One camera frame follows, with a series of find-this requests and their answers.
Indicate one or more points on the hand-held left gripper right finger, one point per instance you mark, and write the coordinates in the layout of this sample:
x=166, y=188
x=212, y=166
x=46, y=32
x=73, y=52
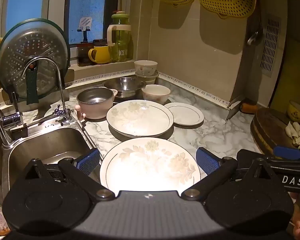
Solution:
x=207, y=162

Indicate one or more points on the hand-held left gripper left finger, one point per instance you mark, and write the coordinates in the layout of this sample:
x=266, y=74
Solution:
x=88, y=162

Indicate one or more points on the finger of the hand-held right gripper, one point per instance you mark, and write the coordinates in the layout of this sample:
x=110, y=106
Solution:
x=252, y=155
x=287, y=152

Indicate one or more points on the large floral plate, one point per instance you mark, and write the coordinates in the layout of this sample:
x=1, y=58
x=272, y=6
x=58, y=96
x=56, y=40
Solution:
x=150, y=170

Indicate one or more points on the deep floral plate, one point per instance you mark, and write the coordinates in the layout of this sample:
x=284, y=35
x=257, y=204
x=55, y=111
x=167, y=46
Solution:
x=140, y=120

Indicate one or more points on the stainless steel bowl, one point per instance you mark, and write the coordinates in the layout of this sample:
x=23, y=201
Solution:
x=125, y=85

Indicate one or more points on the white bowl pink rim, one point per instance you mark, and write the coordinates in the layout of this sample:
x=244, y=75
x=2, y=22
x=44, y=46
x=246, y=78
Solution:
x=156, y=93

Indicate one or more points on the round wooden cutting board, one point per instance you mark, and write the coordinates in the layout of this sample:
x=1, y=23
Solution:
x=267, y=130

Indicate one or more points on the yellow patterned bowl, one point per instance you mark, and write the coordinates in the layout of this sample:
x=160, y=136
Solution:
x=296, y=112

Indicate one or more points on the stainless steel sink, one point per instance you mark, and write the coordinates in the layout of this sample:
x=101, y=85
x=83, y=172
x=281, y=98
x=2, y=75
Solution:
x=52, y=140

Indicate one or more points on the orange round object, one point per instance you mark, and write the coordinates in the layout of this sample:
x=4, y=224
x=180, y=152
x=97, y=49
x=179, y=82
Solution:
x=249, y=108

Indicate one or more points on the small white plate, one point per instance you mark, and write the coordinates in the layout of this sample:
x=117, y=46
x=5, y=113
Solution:
x=184, y=113

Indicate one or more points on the white music note tape strip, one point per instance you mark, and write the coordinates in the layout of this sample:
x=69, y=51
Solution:
x=189, y=86

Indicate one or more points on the slim chrome gooseneck faucet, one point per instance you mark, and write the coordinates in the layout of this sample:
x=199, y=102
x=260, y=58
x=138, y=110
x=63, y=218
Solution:
x=60, y=87

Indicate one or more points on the large chrome faucet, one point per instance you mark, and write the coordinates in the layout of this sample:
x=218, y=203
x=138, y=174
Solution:
x=7, y=118

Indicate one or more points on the clear plastic lidded container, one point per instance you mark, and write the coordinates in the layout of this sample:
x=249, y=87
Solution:
x=147, y=79

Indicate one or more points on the dark glass jar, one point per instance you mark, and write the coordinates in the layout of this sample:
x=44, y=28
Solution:
x=83, y=55

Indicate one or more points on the metal vent grille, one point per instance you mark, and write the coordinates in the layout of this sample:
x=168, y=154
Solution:
x=270, y=45

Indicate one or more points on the yellow mug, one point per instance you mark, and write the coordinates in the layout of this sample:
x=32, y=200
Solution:
x=102, y=53

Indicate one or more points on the white bowl tulip print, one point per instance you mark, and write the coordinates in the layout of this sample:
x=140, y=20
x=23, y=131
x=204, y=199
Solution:
x=145, y=67

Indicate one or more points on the hanging steel ladle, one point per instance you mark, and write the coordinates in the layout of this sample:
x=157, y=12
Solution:
x=253, y=38

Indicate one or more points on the glass pot lid green rim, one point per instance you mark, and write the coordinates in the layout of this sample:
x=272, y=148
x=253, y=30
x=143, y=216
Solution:
x=56, y=42

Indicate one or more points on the green plastic water jug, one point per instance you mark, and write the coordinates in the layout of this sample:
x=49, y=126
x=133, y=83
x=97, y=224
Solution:
x=120, y=40

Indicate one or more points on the perforated steel steamer tray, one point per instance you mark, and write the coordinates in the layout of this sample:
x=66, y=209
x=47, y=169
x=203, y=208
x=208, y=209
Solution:
x=27, y=45

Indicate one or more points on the black phone stand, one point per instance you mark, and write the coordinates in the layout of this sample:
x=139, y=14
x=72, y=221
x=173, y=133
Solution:
x=85, y=26

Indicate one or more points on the window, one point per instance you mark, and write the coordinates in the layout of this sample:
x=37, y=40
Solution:
x=25, y=2

